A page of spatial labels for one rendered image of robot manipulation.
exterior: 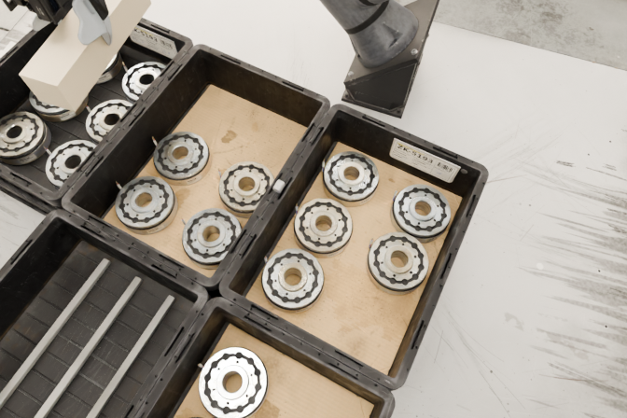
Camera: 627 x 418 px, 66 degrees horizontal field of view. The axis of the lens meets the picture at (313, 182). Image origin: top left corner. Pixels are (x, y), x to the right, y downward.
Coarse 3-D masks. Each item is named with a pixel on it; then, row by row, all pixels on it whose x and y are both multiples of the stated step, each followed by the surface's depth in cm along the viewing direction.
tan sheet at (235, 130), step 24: (216, 96) 100; (192, 120) 97; (216, 120) 97; (240, 120) 98; (264, 120) 98; (288, 120) 98; (216, 144) 95; (240, 144) 95; (264, 144) 95; (288, 144) 95; (144, 168) 92; (216, 168) 92; (192, 192) 90; (216, 192) 90; (144, 240) 85; (168, 240) 85; (192, 264) 83
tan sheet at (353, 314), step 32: (320, 192) 90; (384, 192) 91; (448, 192) 91; (320, 224) 87; (384, 224) 88; (352, 256) 85; (256, 288) 82; (352, 288) 82; (416, 288) 82; (288, 320) 79; (320, 320) 79; (352, 320) 80; (384, 320) 80; (352, 352) 77; (384, 352) 77
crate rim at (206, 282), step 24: (192, 48) 93; (264, 72) 91; (312, 96) 88; (312, 120) 86; (96, 168) 80; (288, 168) 81; (72, 192) 78; (96, 216) 76; (120, 240) 75; (240, 240) 77; (168, 264) 73; (216, 288) 73
